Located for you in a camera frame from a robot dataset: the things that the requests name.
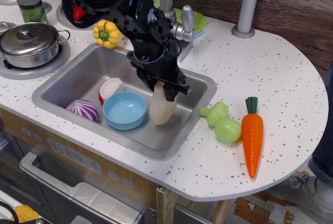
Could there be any red toy pepper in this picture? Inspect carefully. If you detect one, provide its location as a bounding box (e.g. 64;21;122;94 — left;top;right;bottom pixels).
73;6;86;21

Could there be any grey front stove burner ring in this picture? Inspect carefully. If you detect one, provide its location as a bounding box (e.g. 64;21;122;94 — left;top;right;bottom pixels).
0;33;72;81

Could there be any steel pot with lid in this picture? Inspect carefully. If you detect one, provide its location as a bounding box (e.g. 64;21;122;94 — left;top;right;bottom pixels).
1;22;70;69

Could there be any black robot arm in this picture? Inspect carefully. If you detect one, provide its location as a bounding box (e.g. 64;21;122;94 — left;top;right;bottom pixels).
62;0;195;101

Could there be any yellow toy bell pepper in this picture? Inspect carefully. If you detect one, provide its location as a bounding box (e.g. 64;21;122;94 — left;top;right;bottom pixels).
93;19;124;49

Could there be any silver toy faucet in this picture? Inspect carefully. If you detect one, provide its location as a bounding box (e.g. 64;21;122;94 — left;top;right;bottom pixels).
158;0;195;62

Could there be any yellow object at bottom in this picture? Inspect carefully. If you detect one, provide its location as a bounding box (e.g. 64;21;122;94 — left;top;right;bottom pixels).
14;205;40;223

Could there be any orange toy carrot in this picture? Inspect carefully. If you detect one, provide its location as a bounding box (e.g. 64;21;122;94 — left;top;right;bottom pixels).
241;97;264;178

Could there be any cream detergent bottle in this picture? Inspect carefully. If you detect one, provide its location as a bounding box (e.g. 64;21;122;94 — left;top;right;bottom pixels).
149;81;177;125

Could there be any light green toy broccoli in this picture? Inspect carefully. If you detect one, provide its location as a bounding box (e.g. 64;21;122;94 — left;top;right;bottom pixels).
200;102;229;127

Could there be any blue plastic bowl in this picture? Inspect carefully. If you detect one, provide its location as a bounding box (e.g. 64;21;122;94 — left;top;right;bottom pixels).
103;91;147;130

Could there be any purple white toy onion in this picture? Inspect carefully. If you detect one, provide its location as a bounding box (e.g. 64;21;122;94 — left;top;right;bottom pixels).
66;99;98;122

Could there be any grey toy sink basin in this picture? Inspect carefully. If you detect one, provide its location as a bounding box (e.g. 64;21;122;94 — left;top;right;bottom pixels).
32;44;217;160

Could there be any red white toy radish slice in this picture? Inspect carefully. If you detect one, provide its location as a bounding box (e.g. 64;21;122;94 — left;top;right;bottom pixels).
98;77;124;104

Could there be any grey oven door handle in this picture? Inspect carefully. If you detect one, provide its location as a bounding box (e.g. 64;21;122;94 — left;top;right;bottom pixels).
20;152;144;223

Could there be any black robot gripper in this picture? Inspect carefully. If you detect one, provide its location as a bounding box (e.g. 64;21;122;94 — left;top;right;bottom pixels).
114;8;191;102

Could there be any grey vertical support pole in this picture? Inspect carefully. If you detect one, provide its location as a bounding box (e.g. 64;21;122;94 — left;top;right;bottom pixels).
232;0;257;38

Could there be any green pea tin can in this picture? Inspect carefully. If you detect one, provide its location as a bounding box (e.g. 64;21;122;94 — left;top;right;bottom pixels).
17;0;48;23

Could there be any green plastic plate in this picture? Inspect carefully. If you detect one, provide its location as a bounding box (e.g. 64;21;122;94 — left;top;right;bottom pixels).
175;9;208;33

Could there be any grey sneaker shoe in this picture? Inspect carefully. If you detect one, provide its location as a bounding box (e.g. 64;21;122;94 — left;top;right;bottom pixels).
265;174;332;223

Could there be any blue jeans leg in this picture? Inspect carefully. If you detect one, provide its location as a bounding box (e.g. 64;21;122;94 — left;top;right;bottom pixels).
308;61;332;187

